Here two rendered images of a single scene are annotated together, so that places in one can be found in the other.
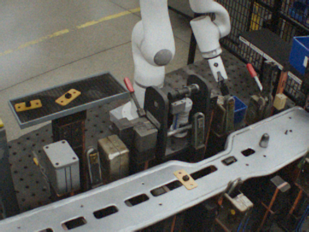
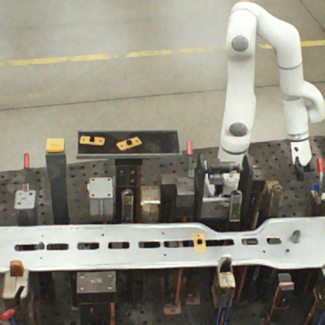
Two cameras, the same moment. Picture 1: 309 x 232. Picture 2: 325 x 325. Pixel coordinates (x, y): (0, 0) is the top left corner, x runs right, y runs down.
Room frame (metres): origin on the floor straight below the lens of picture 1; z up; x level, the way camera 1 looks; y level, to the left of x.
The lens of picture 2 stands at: (-0.29, -0.65, 2.59)
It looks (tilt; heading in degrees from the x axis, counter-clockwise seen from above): 44 degrees down; 24
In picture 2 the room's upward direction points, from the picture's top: 8 degrees clockwise
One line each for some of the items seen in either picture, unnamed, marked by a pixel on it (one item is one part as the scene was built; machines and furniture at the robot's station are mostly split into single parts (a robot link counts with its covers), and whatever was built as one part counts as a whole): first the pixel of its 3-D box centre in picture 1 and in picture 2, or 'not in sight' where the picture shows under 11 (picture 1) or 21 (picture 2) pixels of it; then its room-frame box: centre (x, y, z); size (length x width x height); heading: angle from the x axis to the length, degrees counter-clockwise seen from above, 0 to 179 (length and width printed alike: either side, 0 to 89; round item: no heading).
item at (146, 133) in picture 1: (139, 169); (181, 222); (1.09, 0.03, 0.89); 0.13 x 0.11 x 0.38; 37
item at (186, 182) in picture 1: (186, 178); (199, 241); (0.95, -0.11, 1.01); 0.08 x 0.04 x 0.01; 36
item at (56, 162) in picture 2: (2, 176); (58, 191); (0.93, 0.48, 0.92); 0.08 x 0.08 x 0.44; 37
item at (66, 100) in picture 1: (68, 96); (129, 142); (1.08, 0.27, 1.17); 0.08 x 0.04 x 0.01; 152
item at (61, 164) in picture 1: (64, 200); (101, 227); (0.89, 0.25, 0.90); 0.13 x 0.10 x 0.41; 37
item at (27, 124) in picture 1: (67, 97); (128, 143); (1.08, 0.27, 1.16); 0.37 x 0.14 x 0.02; 127
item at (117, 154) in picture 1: (111, 189); (147, 230); (0.98, 0.11, 0.89); 0.13 x 0.11 x 0.38; 37
